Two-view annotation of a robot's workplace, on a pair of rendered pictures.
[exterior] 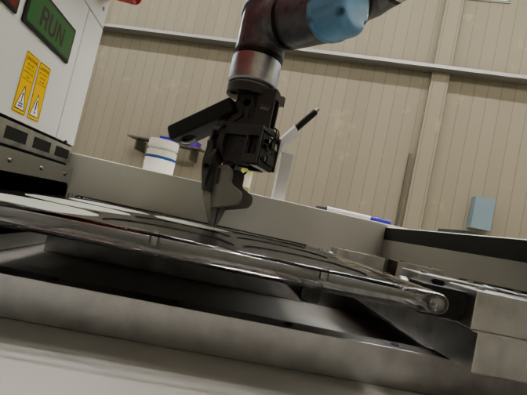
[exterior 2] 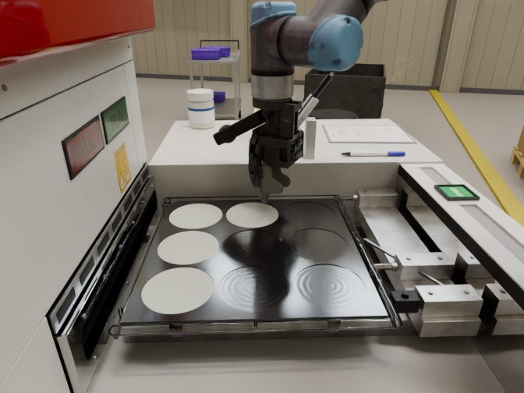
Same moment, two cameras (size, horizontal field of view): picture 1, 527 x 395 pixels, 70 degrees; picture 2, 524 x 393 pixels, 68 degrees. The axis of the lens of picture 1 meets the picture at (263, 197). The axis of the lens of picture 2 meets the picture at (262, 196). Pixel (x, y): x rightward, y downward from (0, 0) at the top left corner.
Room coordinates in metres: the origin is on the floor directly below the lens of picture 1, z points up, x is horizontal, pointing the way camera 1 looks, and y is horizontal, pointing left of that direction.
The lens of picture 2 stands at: (-0.14, 0.03, 1.26)
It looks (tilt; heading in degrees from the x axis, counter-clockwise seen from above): 26 degrees down; 4
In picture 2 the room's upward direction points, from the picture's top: straight up
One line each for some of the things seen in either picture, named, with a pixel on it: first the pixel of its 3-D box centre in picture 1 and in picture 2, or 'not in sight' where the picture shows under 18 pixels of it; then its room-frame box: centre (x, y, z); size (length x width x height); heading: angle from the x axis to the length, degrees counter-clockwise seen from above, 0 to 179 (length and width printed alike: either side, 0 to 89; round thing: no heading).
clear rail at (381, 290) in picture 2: (343, 264); (359, 245); (0.42, -0.10, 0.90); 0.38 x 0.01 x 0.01; 6
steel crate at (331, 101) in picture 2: not in sight; (345, 101); (4.15, -0.60, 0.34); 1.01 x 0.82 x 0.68; 171
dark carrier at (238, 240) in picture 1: (183, 229); (253, 246); (0.40, 0.08, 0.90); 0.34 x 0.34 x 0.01; 6
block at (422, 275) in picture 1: (445, 291); (423, 265); (0.37, -0.19, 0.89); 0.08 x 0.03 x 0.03; 96
